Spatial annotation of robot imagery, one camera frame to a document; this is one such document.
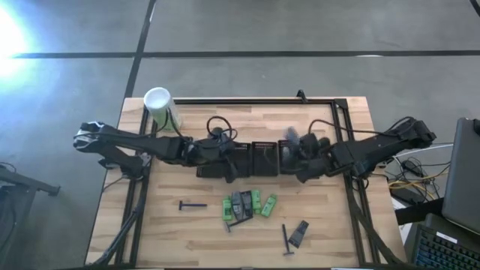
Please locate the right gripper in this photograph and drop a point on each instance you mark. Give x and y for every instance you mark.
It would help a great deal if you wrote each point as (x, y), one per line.
(317, 152)

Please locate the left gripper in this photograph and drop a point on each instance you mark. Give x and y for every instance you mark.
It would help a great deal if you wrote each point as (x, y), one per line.
(210, 150)

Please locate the green travel bottle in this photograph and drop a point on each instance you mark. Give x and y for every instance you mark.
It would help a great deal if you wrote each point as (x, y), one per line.
(269, 205)
(227, 208)
(256, 201)

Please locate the dark disposable razor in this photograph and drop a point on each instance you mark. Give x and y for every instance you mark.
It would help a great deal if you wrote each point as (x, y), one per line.
(193, 205)
(238, 222)
(287, 240)

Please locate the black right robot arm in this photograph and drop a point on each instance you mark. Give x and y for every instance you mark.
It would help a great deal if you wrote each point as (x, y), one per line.
(375, 148)

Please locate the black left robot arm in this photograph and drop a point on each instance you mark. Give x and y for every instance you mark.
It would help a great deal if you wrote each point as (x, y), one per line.
(150, 144)

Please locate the black plastic slotted basket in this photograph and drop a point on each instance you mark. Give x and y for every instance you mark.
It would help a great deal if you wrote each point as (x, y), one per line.
(264, 161)
(243, 163)
(280, 169)
(210, 171)

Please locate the small black clip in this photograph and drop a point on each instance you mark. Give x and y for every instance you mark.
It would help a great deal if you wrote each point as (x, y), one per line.
(301, 95)

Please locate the green wipes canister white lid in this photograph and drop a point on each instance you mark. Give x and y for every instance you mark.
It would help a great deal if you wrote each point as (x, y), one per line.
(161, 108)

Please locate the black power brick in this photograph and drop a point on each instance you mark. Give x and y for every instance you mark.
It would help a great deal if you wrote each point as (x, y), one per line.
(402, 195)

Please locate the grey laptop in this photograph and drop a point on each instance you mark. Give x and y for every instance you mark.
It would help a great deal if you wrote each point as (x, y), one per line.
(463, 176)

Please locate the black backlit keyboard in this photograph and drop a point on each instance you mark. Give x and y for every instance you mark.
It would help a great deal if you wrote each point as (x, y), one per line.
(446, 255)

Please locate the black metal stand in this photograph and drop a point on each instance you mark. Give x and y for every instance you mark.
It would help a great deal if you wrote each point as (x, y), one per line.
(26, 182)

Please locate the black aluminium table frame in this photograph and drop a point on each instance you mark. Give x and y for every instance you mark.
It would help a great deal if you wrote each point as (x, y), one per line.
(262, 101)

